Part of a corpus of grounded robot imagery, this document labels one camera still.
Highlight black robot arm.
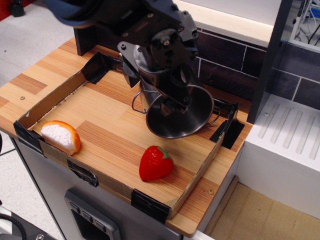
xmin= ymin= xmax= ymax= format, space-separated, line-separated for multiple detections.
xmin=46 ymin=0 xmax=199 ymax=116

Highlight red plastic strawberry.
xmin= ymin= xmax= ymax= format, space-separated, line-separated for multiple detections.
xmin=139 ymin=145 xmax=174 ymax=181

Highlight grey oven control panel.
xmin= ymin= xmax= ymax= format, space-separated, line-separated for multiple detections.
xmin=64 ymin=190 xmax=122 ymax=240

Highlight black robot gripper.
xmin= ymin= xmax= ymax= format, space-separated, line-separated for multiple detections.
xmin=117 ymin=10 xmax=199 ymax=117

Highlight dark grey left post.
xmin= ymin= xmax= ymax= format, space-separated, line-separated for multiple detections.
xmin=73 ymin=26 xmax=121 ymax=57

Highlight light wooden shelf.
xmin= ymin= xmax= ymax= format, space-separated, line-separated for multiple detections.
xmin=174 ymin=0 xmax=274 ymax=48

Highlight dark grey right post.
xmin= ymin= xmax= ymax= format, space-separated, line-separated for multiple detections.
xmin=247 ymin=0 xmax=292 ymax=124

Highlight white toy sink drainboard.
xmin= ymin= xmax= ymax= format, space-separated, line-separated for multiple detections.
xmin=246 ymin=94 xmax=320 ymax=172

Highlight orange slice toy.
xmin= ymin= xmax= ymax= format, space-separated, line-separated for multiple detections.
xmin=40 ymin=120 xmax=81 ymax=155

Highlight stainless steel pot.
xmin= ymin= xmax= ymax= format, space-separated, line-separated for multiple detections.
xmin=131 ymin=64 xmax=215 ymax=139

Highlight dark grey post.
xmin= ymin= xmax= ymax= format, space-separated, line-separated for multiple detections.
xmin=247 ymin=0 xmax=292 ymax=124
xmin=73 ymin=26 xmax=121 ymax=57

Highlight cardboard fence with black tape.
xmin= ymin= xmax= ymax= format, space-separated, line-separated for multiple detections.
xmin=14 ymin=53 xmax=250 ymax=225

